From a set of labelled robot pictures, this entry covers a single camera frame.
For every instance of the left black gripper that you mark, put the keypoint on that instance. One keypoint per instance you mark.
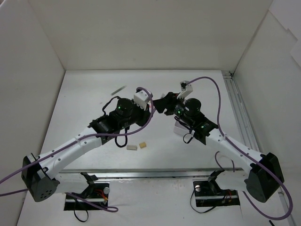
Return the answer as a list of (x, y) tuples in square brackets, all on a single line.
[(146, 115)]

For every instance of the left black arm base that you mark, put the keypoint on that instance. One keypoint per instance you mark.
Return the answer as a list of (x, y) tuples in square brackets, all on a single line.
[(95, 192)]

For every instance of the green-grey highlighter pen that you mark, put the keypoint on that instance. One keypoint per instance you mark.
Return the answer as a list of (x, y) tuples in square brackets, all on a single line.
[(118, 90)]

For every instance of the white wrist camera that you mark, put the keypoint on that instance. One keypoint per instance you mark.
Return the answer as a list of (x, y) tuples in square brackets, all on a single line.
[(186, 89), (142, 97)]

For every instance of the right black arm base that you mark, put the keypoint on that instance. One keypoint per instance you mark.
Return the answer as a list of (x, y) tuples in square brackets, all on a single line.
[(207, 195)]

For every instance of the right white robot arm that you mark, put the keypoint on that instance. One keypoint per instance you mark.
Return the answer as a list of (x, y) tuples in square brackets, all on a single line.
[(263, 171)]

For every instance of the right side aluminium rail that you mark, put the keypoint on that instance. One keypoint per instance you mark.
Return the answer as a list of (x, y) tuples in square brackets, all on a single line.
[(247, 133)]

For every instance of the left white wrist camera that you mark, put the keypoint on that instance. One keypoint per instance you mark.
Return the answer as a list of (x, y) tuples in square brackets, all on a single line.
[(142, 97)]

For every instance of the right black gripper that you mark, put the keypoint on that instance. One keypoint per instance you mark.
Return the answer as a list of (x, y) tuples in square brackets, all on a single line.
[(171, 103)]

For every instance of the grey white eraser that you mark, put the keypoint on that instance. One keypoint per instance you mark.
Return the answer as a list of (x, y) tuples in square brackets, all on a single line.
[(132, 147)]

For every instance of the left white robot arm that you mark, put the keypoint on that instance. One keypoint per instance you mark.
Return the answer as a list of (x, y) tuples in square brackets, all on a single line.
[(42, 175)]

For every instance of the tan yellow eraser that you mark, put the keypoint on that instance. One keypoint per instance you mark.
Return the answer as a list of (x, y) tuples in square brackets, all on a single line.
[(142, 145)]

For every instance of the front aluminium rail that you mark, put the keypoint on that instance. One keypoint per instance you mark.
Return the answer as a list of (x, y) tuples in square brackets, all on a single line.
[(111, 174)]

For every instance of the white three-compartment organizer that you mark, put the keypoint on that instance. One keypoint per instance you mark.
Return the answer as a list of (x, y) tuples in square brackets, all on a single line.
[(180, 129)]

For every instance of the aluminium rail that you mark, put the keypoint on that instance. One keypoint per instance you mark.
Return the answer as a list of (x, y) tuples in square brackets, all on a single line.
[(111, 174), (247, 133)]

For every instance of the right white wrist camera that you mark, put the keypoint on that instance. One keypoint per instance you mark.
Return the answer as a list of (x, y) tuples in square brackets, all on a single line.
[(186, 89)]

